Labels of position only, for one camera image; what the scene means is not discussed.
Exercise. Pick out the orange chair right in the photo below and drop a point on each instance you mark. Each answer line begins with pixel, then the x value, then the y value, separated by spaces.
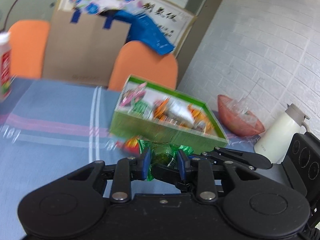
pixel 137 59

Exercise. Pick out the blue striped tablecloth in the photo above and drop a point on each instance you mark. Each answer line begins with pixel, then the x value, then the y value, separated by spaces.
pixel 49 129

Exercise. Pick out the orange snack packet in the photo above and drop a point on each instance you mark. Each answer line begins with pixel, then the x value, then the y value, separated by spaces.
pixel 130 146

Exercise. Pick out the pink plastic bowl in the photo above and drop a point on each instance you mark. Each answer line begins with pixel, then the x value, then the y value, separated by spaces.
pixel 238 118

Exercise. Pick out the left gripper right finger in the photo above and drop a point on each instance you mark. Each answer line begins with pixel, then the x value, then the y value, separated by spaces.
pixel 197 177

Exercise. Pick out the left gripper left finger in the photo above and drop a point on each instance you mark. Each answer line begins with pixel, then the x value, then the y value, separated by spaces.
pixel 96 175

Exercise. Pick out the framed calligraphy poster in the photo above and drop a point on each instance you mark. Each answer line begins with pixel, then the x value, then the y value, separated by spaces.
pixel 172 21

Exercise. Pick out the orange chair left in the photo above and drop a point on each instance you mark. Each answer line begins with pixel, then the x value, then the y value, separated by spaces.
pixel 28 39

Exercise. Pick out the green snack box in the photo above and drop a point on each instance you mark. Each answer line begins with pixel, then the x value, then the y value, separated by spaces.
pixel 154 112

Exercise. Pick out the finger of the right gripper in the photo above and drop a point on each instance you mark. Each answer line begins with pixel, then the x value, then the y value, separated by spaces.
pixel 250 160

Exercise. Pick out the white juice bottle red label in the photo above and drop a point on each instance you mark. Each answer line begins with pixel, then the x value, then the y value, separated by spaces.
pixel 5 60

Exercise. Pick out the green candy packet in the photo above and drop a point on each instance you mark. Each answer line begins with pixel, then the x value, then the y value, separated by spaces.
pixel 162 153

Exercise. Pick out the blue bag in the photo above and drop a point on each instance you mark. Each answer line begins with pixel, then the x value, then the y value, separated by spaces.
pixel 142 29

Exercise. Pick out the white thermos jug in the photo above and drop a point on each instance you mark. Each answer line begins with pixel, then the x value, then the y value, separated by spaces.
pixel 277 139

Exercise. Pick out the orange chair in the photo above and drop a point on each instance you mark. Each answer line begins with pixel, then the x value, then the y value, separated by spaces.
pixel 28 39
pixel 137 59

